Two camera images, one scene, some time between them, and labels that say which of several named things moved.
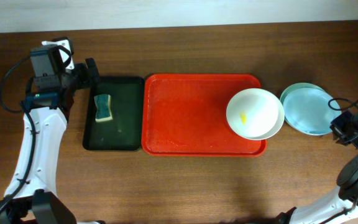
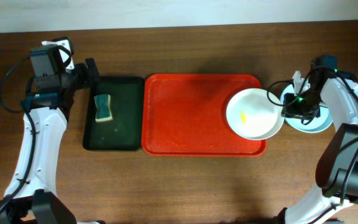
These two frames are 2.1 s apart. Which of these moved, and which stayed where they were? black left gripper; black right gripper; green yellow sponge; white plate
Moved: black right gripper
Stayed: black left gripper; green yellow sponge; white plate
